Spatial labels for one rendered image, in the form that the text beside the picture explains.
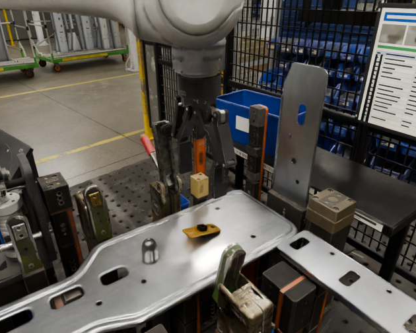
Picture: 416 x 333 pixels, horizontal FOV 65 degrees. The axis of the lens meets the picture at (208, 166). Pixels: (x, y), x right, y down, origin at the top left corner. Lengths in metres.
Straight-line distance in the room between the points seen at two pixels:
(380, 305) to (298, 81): 0.47
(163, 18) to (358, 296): 0.55
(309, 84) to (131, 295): 0.55
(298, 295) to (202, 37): 0.49
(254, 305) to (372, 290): 0.24
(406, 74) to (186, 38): 0.70
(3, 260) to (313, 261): 0.65
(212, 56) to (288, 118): 0.33
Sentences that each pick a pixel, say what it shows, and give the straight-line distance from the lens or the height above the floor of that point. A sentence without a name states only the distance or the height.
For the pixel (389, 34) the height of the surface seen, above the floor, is 1.38.
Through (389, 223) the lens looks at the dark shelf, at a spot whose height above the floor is 1.03.
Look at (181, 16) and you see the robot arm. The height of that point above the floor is 1.45.
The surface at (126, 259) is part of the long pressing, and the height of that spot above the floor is 1.00.
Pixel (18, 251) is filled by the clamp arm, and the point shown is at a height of 1.04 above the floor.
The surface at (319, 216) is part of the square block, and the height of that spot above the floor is 1.03.
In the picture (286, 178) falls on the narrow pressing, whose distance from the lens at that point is 0.87.
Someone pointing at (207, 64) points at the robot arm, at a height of 1.37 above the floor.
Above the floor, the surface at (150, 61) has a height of 0.88.
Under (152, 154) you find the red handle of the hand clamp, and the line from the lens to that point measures 0.84.
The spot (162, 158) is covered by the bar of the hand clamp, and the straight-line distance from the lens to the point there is 0.77.
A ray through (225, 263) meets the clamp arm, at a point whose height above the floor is 1.09.
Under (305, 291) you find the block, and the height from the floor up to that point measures 0.98.
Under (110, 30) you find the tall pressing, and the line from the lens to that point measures 8.89.
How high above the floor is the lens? 1.47
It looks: 28 degrees down
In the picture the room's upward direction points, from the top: straight up
